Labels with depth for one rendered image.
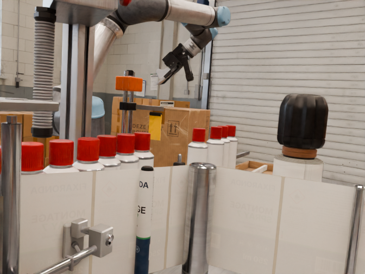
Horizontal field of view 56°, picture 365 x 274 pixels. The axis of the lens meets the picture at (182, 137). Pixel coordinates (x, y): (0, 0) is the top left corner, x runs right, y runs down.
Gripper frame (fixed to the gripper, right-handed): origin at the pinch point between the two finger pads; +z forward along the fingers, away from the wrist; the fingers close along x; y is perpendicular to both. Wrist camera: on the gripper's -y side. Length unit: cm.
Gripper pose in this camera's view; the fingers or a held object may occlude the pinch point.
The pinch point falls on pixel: (161, 83)
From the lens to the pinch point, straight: 163.6
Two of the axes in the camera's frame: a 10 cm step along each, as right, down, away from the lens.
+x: -1.8, 1.7, -9.7
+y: -6.7, -7.4, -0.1
